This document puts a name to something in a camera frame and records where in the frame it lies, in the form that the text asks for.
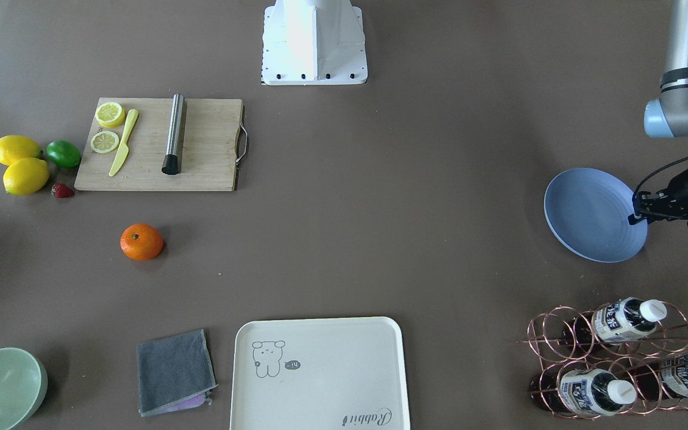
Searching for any blue round plate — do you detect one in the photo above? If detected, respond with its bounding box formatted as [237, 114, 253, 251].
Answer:
[543, 168, 648, 263]

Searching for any orange fruit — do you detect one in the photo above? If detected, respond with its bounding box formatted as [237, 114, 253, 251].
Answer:
[119, 223, 164, 261]

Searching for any tea bottle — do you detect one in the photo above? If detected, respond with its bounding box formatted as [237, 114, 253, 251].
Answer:
[629, 354, 688, 401]
[561, 297, 667, 349]
[529, 369, 638, 418]

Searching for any tea bottle front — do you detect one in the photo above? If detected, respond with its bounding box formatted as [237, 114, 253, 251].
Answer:
[529, 369, 638, 418]

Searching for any cream rabbit tray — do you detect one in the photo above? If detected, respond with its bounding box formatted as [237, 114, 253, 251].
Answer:
[229, 317, 411, 429]

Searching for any wooden cutting board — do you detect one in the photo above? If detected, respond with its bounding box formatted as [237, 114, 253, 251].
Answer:
[75, 97, 245, 192]

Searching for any steel muddler black tip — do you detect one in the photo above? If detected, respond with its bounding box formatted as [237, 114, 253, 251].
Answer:
[161, 93, 188, 175]

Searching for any grey folded cloth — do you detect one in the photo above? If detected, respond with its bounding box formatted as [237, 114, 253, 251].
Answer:
[136, 329, 217, 418]

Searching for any yellow plastic knife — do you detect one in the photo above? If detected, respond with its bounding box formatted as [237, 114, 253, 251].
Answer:
[107, 109, 139, 177]

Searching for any lemon half lower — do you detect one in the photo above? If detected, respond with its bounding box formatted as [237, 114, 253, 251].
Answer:
[94, 102, 126, 128]

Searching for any lemon slice upper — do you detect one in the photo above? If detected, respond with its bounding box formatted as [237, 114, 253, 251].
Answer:
[90, 130, 120, 154]

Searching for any red strawberry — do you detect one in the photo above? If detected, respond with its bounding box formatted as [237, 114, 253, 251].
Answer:
[50, 183, 75, 199]

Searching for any green lime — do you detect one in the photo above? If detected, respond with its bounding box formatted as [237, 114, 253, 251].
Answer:
[45, 140, 82, 168]

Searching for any yellow lemon lower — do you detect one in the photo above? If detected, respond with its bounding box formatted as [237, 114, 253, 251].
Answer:
[2, 158, 50, 195]

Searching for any yellow lemon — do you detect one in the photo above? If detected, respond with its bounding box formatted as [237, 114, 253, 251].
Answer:
[0, 134, 42, 166]
[2, 158, 50, 195]

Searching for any yellow lemon upper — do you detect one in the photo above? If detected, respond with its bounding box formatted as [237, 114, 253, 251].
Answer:
[0, 134, 42, 166]

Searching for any green bowl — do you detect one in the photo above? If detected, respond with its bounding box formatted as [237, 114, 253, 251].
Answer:
[0, 348, 48, 429]

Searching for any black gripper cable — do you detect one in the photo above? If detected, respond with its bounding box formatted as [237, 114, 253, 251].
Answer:
[632, 141, 688, 204]

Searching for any copper wire bottle rack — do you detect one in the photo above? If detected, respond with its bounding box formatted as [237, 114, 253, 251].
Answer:
[525, 300, 688, 419]

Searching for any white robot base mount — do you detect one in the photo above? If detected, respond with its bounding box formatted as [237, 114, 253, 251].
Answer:
[260, 1, 368, 85]

